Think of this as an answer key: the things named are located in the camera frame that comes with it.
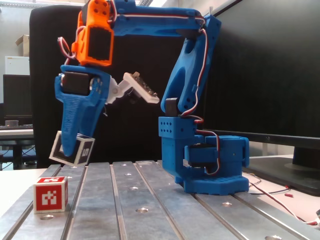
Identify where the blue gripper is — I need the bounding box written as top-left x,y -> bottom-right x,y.
54,64 -> 112,157

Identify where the black cube with white marker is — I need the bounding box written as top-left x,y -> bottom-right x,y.
48,130 -> 96,166

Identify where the red cube with white marker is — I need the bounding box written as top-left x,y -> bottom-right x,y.
33,176 -> 70,215

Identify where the dark keyboard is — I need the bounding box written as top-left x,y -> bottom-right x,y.
0,124 -> 34,130

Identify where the black office chair backrest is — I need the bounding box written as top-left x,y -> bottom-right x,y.
29,5 -> 205,169

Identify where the white background desk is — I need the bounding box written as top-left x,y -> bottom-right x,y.
0,128 -> 35,171

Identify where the small black background monitor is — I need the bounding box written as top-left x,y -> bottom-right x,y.
2,74 -> 33,118

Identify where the white cabinet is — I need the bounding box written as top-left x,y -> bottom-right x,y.
4,55 -> 30,75

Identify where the open cardboard box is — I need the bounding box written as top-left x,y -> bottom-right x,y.
14,34 -> 30,57

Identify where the large black monitor with stand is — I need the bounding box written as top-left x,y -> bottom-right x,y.
203,0 -> 320,197

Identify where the slotted aluminium base plate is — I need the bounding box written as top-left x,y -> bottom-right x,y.
0,159 -> 320,240

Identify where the red white black cable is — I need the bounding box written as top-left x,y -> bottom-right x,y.
246,174 -> 320,226

